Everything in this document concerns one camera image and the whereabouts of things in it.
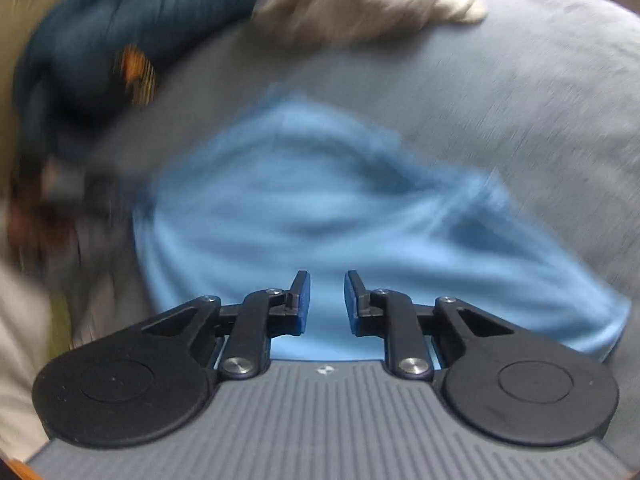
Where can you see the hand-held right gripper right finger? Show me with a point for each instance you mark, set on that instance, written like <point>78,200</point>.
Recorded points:
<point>352,305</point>

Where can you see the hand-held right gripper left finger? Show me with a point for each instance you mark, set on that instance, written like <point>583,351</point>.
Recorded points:
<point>303,305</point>

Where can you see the light blue shirt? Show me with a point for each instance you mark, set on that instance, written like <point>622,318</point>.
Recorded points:
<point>310,200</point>

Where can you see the person's left hand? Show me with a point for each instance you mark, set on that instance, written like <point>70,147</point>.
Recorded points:
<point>30,225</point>

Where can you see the orange patterned patch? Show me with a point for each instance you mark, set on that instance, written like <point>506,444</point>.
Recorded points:
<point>135,72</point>

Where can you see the dark teal pillow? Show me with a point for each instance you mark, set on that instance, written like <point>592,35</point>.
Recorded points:
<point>165,5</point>

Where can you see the grey-blue fleece blanket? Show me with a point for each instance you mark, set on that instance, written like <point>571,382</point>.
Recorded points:
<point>525,110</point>

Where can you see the grey knitted sweater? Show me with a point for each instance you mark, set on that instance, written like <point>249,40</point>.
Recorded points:
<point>350,2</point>

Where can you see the beige cloth garment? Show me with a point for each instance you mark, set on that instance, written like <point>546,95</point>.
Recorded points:
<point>462,2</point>

